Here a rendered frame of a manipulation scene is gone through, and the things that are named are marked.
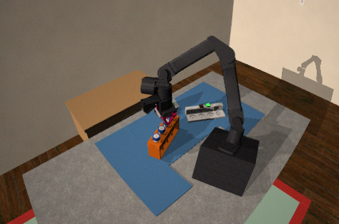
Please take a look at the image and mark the blue flat mat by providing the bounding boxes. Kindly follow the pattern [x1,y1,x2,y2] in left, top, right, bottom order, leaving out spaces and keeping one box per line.
[95,82,265,216]

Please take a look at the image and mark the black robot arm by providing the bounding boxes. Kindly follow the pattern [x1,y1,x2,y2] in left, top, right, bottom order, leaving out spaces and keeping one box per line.
[140,36,246,155]

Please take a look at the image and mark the orange tube rack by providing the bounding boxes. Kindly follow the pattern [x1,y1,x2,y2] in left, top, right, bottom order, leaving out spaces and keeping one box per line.
[147,116,179,160]

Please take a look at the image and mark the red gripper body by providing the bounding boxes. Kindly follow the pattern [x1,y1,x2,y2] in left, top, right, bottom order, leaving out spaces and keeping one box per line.
[157,96,176,118]

